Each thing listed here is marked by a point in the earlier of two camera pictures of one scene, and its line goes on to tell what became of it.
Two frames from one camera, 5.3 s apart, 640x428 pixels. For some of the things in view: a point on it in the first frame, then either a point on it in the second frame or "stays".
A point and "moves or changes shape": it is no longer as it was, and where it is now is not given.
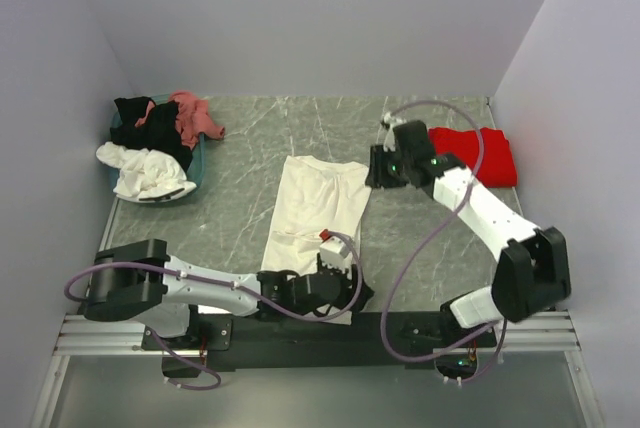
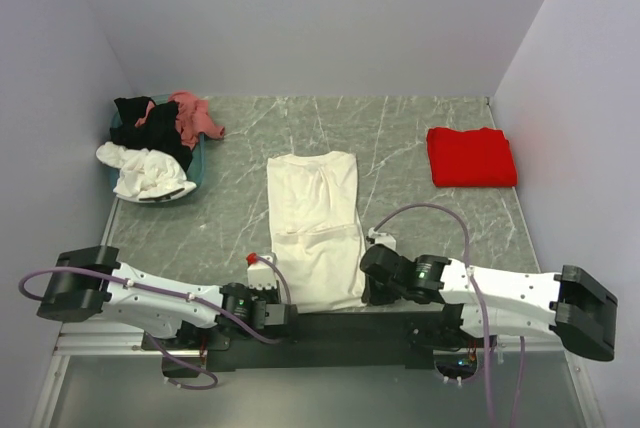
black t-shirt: x=159 y=132 stays
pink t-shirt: x=193 y=119 stays
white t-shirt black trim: x=145 y=175 stays
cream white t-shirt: x=313 y=195 moves or changes shape
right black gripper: x=376 y=177 -> x=372 y=297
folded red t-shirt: x=498 y=167 stays
